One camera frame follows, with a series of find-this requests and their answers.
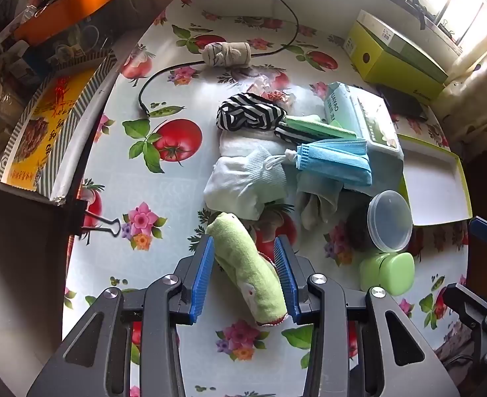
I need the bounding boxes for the white and green flat box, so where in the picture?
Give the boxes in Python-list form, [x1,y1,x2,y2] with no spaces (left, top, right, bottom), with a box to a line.
[355,9,449,84]

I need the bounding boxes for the bright green cloth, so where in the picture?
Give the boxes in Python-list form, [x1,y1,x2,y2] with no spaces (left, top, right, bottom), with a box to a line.
[284,115,358,141]

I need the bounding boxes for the yellow-green cardboard box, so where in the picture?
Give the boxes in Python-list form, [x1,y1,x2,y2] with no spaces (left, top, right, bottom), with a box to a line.
[343,21,447,102]

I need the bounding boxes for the orange tray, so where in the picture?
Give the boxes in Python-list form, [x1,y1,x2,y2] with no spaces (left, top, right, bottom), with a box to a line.
[14,0,124,46]

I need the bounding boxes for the yellow printed cardboard box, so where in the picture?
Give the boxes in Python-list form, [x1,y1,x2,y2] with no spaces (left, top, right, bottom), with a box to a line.
[0,52,118,206]

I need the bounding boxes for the crumpled clear plastic wrapper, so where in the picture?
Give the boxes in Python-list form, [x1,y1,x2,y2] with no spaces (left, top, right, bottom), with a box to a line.
[243,75,294,105]

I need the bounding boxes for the black power bank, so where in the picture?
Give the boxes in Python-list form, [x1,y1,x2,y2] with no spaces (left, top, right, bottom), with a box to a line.
[377,85,424,117]

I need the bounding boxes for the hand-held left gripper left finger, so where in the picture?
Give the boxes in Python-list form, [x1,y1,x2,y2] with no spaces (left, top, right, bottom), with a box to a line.
[26,234,216,397]

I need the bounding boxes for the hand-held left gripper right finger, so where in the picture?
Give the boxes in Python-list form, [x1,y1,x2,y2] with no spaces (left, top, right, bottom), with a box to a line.
[273,234,462,397]

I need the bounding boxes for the light green towel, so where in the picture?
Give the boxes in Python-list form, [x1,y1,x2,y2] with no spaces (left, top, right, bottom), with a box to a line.
[205,212,289,327]

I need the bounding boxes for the green soap box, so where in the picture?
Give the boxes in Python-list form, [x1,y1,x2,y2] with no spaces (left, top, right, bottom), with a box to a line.
[359,251,416,297]

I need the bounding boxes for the white towel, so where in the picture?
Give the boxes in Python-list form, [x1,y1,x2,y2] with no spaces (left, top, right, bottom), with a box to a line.
[203,155,288,221]
[219,130,298,158]

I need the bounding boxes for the black white striped sock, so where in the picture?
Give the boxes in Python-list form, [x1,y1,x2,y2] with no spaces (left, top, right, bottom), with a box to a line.
[216,93,288,132]
[274,126,311,146]

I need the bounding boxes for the beige rolled socks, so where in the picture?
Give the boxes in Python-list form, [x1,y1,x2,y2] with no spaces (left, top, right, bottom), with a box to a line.
[199,40,252,68]

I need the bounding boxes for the wet wipes pack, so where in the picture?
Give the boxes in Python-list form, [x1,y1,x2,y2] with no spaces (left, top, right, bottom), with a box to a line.
[324,82,406,191]

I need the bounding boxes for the black cable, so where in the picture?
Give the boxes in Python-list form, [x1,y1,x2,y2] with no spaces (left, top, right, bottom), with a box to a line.
[138,0,300,121]

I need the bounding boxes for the floral plastic tablecloth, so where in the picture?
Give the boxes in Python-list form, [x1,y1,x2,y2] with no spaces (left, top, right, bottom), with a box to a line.
[62,0,476,397]

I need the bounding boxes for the yellow-green box tray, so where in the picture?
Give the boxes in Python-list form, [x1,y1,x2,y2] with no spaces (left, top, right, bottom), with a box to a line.
[396,133,474,228]

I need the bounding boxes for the grey sock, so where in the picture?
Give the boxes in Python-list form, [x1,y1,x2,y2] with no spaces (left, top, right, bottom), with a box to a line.
[296,171,344,231]

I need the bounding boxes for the black binder clip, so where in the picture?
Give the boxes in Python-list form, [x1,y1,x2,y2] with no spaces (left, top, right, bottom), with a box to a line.
[63,198,122,241]

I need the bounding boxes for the clear plastic lid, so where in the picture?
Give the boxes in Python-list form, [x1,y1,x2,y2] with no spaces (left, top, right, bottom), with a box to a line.
[367,190,414,253]

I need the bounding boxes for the white rolled towel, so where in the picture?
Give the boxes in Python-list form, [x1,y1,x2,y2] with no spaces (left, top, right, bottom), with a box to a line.
[219,130,298,158]

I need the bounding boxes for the blue face mask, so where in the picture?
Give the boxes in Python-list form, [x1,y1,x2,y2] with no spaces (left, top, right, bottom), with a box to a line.
[295,138,374,187]

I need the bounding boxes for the pile of packets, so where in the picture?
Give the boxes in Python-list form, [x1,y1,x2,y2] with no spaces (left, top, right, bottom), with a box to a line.
[0,0,116,168]

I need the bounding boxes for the cream dotted curtain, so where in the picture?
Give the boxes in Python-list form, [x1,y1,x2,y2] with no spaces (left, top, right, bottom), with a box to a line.
[433,47,487,163]

